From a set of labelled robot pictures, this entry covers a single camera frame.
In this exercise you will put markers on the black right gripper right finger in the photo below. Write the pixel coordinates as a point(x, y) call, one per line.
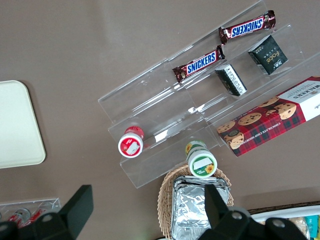
point(217, 215)

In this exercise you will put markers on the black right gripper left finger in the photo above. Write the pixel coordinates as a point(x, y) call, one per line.
point(75, 210)

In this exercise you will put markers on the light wicker basket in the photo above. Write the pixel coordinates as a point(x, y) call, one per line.
point(165, 200)

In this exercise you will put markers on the cream plastic serving tray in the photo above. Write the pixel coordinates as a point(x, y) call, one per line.
point(17, 125)

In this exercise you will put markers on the clear acrylic bottle rack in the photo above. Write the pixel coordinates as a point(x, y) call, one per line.
point(53, 203)

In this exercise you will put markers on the silver foil container stack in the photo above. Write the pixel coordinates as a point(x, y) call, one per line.
point(187, 207)

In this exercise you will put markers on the green lidded snack cup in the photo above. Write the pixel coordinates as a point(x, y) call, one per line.
point(202, 165)

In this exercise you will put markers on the white rectangular snack bin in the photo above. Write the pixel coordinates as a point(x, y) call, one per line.
point(285, 212)

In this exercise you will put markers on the clear bag of rice crackers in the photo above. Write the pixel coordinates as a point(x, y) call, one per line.
point(301, 222)

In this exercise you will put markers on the red lidded snack cup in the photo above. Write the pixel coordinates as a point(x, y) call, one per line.
point(130, 146)

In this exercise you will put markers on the teal snack pack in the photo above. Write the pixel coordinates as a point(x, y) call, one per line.
point(314, 226)

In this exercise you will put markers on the red tartan Walkers shortbread box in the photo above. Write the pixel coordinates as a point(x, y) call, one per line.
point(262, 125)

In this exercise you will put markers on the clear acrylic stepped display stand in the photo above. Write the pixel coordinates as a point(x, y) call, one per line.
point(150, 100)

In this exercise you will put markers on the black box with white label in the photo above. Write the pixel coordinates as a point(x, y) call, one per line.
point(231, 80)

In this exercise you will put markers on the Snickers chocolate bar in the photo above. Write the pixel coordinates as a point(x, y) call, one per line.
point(247, 28)
point(200, 63)

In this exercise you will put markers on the black Face tea box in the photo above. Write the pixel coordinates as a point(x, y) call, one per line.
point(270, 56)

